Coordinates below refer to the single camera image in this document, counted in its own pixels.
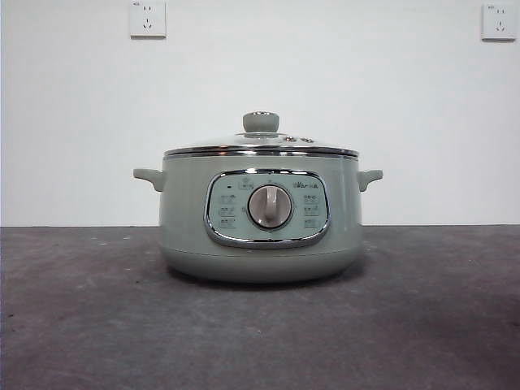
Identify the glass lid with green knob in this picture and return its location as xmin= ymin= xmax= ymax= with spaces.
xmin=163 ymin=110 xmax=361 ymax=158

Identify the sage green electric pot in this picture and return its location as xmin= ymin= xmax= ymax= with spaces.
xmin=132 ymin=153 xmax=384 ymax=284

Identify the white wall socket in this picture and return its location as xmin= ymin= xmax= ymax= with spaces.
xmin=129 ymin=0 xmax=167 ymax=40
xmin=481 ymin=2 xmax=520 ymax=42

